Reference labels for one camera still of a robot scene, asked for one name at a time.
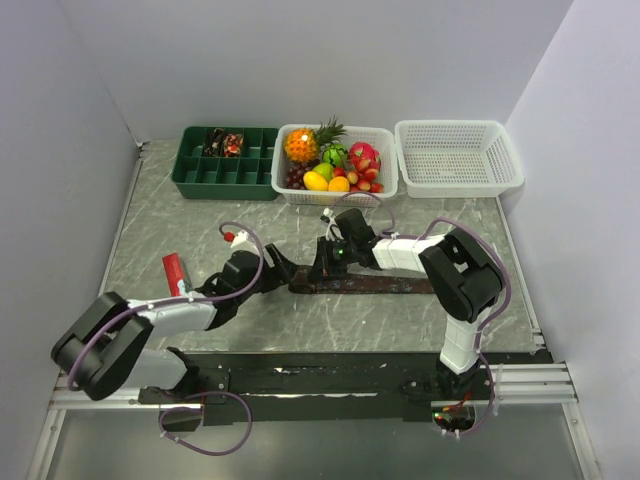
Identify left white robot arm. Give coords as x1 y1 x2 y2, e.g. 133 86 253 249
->
51 244 298 402

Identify aluminium frame rail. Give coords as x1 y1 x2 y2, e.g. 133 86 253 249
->
491 363 578 404

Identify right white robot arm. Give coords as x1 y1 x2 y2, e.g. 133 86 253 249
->
308 208 510 399

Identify brown floral necktie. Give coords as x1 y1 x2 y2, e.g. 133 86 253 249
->
288 269 434 295

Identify toy pineapple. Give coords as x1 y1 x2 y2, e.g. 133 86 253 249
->
284 117 346 163

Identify toy purple grapes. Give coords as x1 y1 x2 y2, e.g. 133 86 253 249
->
285 160 319 190

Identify empty white basket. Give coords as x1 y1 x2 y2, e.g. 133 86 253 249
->
395 120 524 199

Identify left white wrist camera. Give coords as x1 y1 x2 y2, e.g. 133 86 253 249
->
223 230 259 254

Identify toy strawberry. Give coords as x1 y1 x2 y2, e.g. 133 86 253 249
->
356 179 372 192

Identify toy green apple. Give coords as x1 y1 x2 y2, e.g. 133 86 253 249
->
312 162 334 182

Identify toy yellow mango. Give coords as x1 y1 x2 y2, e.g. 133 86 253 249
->
303 171 329 191

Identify red patterned rolled tie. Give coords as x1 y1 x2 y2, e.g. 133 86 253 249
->
222 132 244 158

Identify red toothpaste box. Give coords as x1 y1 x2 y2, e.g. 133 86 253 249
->
162 252 193 297

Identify toy orange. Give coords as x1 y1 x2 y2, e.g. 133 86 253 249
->
327 176 351 193

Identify green compartment tray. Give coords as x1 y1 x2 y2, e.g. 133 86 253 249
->
171 126 278 201

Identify dark rolled tie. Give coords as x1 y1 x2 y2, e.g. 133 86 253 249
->
202 128 225 157

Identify white fruit basket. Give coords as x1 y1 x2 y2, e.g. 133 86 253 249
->
271 124 399 207

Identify toy watermelon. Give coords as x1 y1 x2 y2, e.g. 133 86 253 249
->
321 143 348 168

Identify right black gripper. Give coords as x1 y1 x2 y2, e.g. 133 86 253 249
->
309 235 358 281

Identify toy dragon fruit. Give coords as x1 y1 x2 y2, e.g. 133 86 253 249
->
348 142 381 172

